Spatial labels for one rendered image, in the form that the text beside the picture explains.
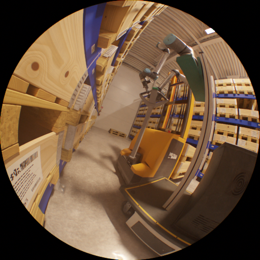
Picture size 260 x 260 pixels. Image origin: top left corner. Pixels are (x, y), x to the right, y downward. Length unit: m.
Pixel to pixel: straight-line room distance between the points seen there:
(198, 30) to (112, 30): 7.00
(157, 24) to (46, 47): 7.35
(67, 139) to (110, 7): 0.94
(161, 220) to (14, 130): 0.68
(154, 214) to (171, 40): 1.28
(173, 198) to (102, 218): 0.57
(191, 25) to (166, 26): 1.69
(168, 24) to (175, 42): 6.47
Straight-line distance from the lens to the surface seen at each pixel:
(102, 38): 0.60
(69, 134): 0.71
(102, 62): 0.84
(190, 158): 2.05
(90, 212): 0.83
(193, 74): 0.88
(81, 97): 0.68
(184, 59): 0.78
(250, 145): 3.01
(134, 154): 1.12
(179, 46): 0.91
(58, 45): 0.24
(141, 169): 1.02
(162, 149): 1.02
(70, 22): 0.26
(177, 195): 0.60
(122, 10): 0.59
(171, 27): 7.38
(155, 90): 1.20
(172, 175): 1.63
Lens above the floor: 0.75
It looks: level
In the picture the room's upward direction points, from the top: 20 degrees clockwise
